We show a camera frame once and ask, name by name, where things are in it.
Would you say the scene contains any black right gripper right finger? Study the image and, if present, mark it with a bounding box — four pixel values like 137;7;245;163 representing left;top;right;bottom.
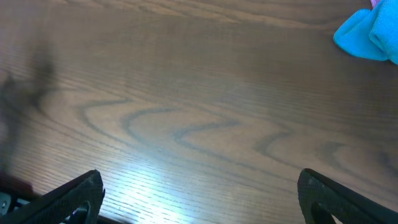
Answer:
297;168;397;224

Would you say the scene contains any crumpled purple cloth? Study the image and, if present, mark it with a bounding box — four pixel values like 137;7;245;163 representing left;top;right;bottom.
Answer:
370;0;382;8

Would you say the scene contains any crumpled blue cloth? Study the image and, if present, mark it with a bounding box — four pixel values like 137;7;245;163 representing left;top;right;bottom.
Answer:
333;0;397;64

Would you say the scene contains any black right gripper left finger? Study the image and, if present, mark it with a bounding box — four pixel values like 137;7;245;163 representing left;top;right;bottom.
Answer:
1;170;105;224

